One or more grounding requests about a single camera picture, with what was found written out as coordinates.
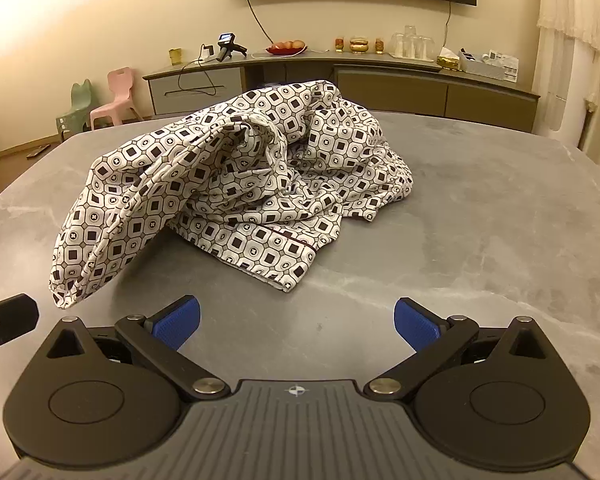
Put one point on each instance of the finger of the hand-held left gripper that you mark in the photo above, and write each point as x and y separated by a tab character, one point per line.
10	317

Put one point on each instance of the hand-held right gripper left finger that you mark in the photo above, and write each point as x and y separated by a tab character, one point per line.
177	322

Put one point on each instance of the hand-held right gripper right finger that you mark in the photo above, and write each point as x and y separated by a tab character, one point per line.
416	325

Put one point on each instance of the white square-patterned garment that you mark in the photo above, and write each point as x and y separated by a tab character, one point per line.
240	175

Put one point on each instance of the small dark flat object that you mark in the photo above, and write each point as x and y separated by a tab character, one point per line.
38	151

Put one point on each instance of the green plastic chair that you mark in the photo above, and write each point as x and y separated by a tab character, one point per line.
77	105

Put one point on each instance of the pink plastic chair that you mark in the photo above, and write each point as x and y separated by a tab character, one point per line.
117	105

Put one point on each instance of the long grey sideboard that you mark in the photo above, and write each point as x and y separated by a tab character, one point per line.
390	92

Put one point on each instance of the gold tissue box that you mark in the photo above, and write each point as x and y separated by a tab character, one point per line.
449	61

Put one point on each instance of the yellow cup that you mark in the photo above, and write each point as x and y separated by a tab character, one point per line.
175	56

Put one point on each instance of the white storage box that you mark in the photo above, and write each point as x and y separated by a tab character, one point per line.
490	64

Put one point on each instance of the white power adapter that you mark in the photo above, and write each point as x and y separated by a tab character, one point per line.
209	52

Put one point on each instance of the set of clear glasses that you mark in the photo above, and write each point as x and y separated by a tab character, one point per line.
412	44

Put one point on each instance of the amber glass jar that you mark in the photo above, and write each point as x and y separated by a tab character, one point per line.
379	45
339	45

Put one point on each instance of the black pistol-shaped device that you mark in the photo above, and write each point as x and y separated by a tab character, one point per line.
227	45

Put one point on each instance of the gold lidded bowl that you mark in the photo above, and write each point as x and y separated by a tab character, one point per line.
359	45

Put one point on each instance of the red fruit plate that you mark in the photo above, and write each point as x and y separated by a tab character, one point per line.
286	51

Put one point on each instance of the cream curtain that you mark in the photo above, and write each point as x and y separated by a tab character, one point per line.
575	35

